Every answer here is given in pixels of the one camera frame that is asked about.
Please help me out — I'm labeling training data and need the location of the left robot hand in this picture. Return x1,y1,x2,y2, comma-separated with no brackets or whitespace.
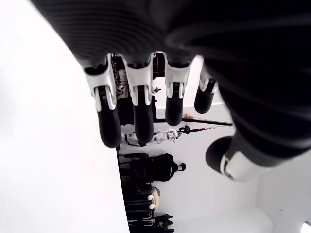
29,0,311,183

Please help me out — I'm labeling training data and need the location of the black long pole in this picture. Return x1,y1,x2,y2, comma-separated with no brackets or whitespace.
155,116,234,127

